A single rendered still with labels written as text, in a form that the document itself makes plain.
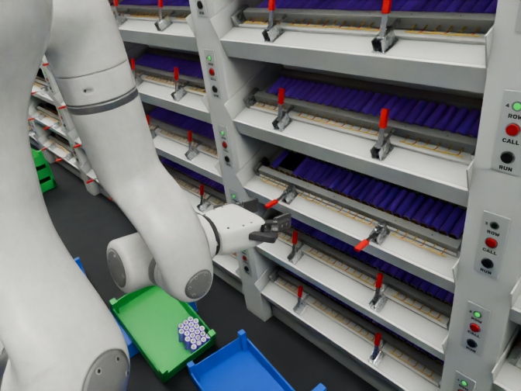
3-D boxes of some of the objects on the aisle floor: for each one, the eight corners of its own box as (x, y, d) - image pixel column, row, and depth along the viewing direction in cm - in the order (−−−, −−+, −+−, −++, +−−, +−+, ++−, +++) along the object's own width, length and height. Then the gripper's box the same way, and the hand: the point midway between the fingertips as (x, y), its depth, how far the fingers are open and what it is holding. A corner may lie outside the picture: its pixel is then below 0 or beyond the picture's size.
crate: (215, 344, 142) (216, 333, 136) (162, 384, 131) (162, 374, 125) (162, 280, 155) (162, 268, 149) (111, 313, 144) (108, 300, 138)
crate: (306, 413, 118) (304, 395, 114) (245, 461, 109) (240, 444, 105) (246, 345, 140) (243, 328, 136) (191, 381, 131) (185, 364, 127)
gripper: (232, 237, 67) (307, 209, 78) (172, 202, 79) (244, 181, 89) (232, 278, 70) (304, 245, 81) (174, 238, 81) (243, 213, 92)
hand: (269, 212), depth 84 cm, fingers open, 8 cm apart
